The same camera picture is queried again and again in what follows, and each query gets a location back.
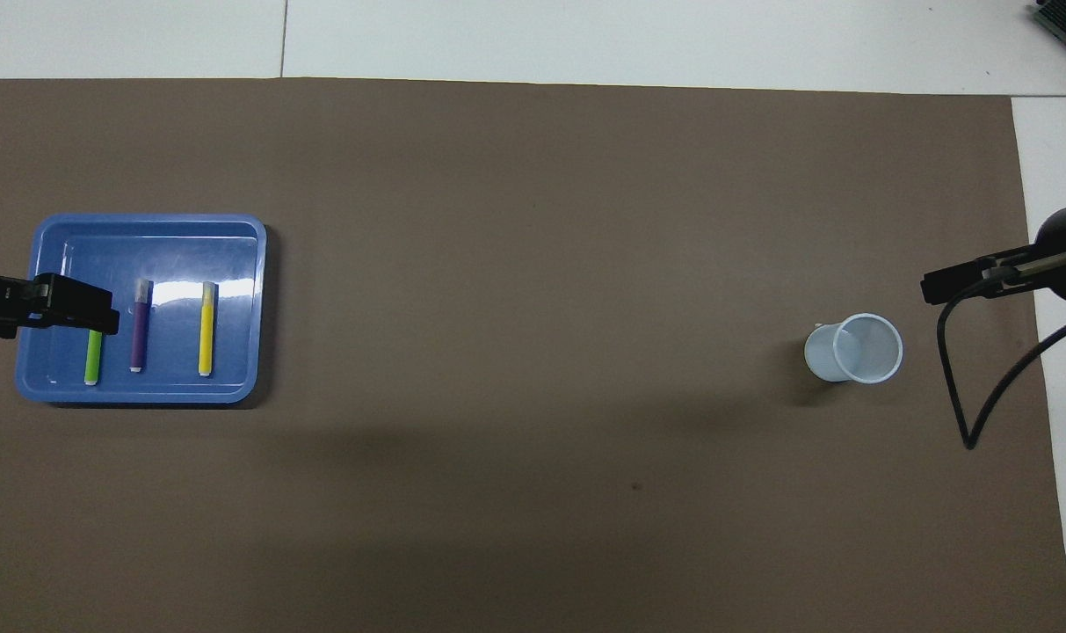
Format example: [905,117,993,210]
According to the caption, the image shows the brown table mat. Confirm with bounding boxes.
[0,77,1066,633]

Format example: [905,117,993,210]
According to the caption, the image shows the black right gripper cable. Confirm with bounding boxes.
[937,251,1066,450]

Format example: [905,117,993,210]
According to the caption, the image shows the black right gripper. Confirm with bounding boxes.
[922,200,1066,307]

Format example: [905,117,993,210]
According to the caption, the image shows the purple marker pen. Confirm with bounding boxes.
[129,279,153,374]

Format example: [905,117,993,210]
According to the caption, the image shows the yellow marker pen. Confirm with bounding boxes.
[199,281,219,377]

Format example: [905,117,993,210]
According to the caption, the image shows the blue plastic tray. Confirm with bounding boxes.
[14,214,268,405]

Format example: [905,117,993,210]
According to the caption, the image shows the translucent plastic cup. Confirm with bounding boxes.
[803,313,904,386]

